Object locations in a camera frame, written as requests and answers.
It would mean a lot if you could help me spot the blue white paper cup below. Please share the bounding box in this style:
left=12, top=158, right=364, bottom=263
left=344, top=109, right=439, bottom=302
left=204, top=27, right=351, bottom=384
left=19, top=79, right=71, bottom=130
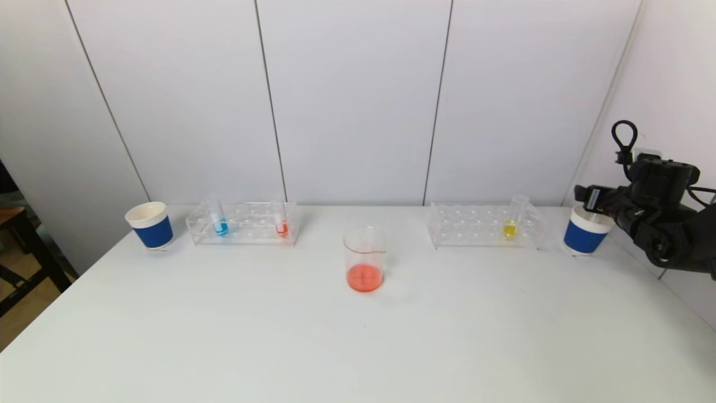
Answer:
left=125, top=201, right=175, bottom=251
left=562, top=204, right=616, bottom=257

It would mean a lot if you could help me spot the black camera cable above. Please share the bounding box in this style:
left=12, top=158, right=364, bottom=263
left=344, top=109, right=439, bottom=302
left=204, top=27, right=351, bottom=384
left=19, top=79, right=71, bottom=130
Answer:
left=611, top=120, right=639, bottom=168

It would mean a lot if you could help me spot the clear acrylic test tube rack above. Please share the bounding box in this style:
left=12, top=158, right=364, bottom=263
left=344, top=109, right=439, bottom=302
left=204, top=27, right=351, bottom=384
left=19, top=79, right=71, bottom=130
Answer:
left=186, top=201, right=298, bottom=247
left=428, top=203, right=548, bottom=251

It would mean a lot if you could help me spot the clear glass beaker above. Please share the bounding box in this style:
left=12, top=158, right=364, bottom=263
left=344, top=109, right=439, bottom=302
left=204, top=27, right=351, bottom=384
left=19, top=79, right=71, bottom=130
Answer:
left=343, top=226, right=388, bottom=293

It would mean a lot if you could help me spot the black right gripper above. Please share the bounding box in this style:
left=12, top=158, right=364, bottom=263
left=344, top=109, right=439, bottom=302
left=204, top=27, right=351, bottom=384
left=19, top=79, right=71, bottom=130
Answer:
left=574, top=184, right=639, bottom=228

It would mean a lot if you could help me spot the test tube with blue pigment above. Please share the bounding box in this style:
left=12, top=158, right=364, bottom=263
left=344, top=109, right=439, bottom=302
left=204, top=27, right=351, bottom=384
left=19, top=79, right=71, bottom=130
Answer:
left=208, top=196, right=230, bottom=237

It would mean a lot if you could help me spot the test tube with yellow pigment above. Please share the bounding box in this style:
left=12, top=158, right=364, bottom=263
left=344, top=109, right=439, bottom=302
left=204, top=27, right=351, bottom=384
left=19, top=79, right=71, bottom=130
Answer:
left=502, top=195, right=529, bottom=240

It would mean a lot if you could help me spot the test tube with red pigment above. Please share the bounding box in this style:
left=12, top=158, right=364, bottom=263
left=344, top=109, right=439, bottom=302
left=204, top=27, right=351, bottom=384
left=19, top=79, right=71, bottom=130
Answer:
left=273, top=199, right=290, bottom=238

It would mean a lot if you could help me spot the black framed wooden table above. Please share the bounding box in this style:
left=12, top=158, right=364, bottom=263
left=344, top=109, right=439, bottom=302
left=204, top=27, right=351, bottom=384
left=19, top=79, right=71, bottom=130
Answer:
left=0, top=162, right=73, bottom=317

